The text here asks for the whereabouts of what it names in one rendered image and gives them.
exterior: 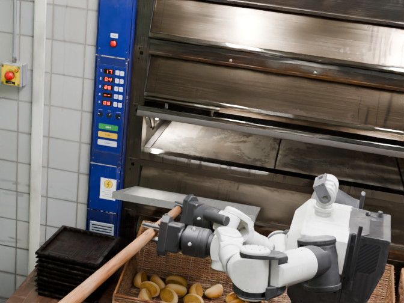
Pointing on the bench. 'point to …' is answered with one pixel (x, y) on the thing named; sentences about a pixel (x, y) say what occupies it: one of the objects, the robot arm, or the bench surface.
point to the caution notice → (107, 188)
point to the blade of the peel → (161, 200)
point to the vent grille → (101, 228)
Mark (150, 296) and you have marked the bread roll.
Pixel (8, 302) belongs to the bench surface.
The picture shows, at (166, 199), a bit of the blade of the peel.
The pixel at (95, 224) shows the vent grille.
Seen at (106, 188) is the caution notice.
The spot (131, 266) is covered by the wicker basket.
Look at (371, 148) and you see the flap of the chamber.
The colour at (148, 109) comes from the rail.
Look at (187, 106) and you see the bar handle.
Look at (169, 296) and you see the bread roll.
